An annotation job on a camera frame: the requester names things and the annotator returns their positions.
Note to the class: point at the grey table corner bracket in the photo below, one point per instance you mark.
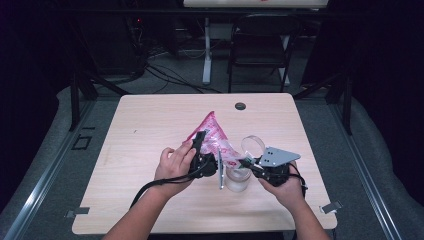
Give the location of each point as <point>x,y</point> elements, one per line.
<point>331,207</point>
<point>78,211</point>

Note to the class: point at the black equipment cabinet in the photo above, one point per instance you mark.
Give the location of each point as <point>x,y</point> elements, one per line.
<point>110,46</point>

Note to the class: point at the black metal stand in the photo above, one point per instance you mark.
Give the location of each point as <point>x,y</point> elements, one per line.
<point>74,100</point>
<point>347,106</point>

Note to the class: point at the black folding chair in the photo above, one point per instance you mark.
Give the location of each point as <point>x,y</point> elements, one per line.
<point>263,30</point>

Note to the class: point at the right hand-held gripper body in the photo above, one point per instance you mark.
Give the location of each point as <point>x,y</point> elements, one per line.
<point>275,173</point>

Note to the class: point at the pink plastic snack bag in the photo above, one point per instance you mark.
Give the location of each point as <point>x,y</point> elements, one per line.
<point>211,128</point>

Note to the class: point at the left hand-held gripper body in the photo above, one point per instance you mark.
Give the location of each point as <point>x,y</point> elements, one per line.
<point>205,166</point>

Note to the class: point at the clear glass jar with lid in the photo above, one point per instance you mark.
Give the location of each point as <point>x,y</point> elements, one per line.
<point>237,183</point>

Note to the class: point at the person's right hand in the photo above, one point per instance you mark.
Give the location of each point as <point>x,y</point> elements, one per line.
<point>288,195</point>

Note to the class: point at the aluminium floor rail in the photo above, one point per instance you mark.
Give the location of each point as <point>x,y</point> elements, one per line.
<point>370,186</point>
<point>43,183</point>

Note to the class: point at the person's left hand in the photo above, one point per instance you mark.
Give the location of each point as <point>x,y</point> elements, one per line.
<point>173,173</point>

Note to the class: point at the white desk leg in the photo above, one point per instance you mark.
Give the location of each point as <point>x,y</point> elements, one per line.
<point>207,56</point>

